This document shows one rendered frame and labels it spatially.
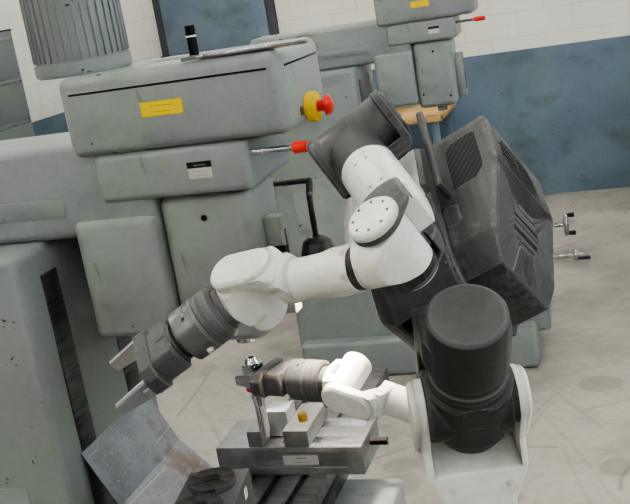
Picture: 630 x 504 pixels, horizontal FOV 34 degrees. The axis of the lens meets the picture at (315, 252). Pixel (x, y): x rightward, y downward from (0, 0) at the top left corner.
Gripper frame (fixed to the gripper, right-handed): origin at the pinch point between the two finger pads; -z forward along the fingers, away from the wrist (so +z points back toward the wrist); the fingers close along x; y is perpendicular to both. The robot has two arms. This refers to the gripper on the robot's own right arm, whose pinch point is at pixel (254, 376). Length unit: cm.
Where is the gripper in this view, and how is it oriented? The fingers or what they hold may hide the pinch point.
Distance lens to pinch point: 224.5
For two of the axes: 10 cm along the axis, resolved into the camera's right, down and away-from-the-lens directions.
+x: -5.0, 3.0, -8.1
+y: 1.6, 9.5, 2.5
